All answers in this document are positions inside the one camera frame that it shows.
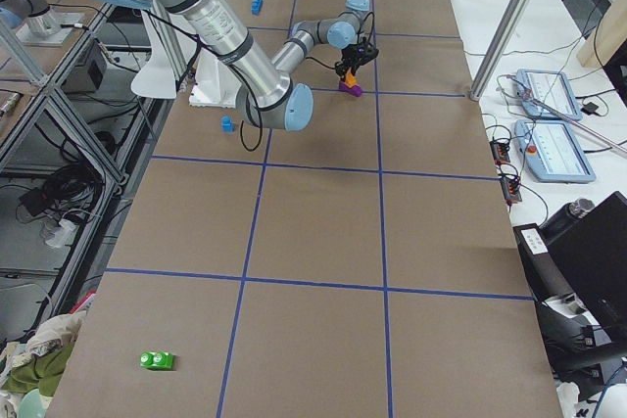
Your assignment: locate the far teach pendant tablet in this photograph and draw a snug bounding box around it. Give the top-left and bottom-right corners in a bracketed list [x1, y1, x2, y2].
[513, 69, 582, 121]

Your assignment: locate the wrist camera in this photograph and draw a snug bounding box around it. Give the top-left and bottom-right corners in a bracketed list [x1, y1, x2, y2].
[360, 43, 379, 65]

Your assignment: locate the purple trapezoid block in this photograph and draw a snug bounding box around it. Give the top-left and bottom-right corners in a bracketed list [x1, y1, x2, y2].
[338, 81, 363, 97]

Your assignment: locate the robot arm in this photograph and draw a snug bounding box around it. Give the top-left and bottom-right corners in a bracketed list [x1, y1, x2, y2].
[100, 0, 370, 131]

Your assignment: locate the long blue studded brick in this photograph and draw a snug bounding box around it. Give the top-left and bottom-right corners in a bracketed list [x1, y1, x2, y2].
[251, 0, 264, 16]

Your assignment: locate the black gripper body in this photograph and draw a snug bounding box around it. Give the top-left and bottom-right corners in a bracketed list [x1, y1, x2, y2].
[342, 44, 365, 70]

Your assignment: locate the aluminium frame post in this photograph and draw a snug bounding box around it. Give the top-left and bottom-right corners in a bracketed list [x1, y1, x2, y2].
[469, 0, 530, 102]

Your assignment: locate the white chair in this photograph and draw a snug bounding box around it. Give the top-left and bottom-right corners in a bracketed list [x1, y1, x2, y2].
[131, 0, 196, 99]

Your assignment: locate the green block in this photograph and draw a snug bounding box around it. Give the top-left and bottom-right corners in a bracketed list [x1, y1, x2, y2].
[139, 350, 175, 371]

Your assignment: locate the orange trapezoid block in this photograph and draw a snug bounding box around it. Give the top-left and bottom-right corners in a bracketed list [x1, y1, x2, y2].
[342, 71, 358, 88]

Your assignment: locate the near teach pendant tablet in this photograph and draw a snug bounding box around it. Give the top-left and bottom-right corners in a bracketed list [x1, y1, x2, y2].
[513, 119, 597, 184]

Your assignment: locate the small blue block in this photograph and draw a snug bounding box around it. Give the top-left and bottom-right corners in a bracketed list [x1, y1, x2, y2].
[220, 116, 235, 133]

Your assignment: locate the teach pendant tablet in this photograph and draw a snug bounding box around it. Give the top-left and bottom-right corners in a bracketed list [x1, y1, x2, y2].
[513, 69, 582, 121]
[513, 119, 597, 184]

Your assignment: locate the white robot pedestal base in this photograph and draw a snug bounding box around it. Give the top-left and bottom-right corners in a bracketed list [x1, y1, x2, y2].
[189, 51, 241, 109]

